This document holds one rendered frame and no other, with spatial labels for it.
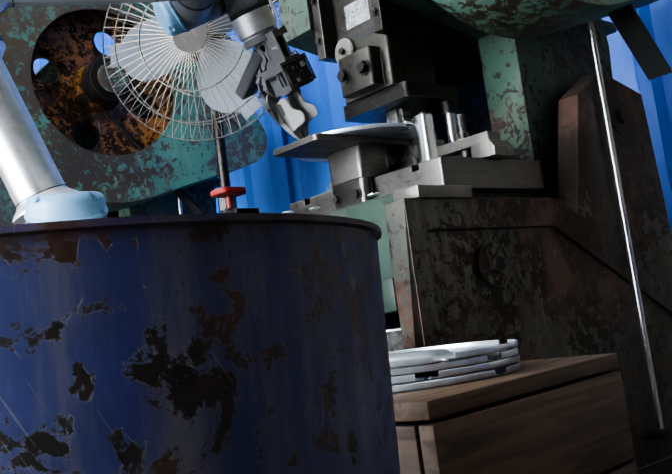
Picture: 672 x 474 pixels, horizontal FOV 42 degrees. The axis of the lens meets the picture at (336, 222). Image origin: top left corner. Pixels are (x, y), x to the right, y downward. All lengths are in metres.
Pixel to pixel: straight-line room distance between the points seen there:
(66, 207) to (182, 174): 1.76
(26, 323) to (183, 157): 2.72
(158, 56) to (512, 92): 1.15
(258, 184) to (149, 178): 1.23
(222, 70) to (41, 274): 2.23
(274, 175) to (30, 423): 3.68
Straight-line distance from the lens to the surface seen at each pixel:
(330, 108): 3.73
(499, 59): 1.90
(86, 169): 2.89
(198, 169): 3.07
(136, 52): 2.65
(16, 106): 1.50
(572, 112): 1.88
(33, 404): 0.35
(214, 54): 2.56
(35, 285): 0.35
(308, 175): 3.83
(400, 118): 1.82
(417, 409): 0.82
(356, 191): 1.66
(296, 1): 1.94
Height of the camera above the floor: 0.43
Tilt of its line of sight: 7 degrees up
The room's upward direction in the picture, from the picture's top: 8 degrees counter-clockwise
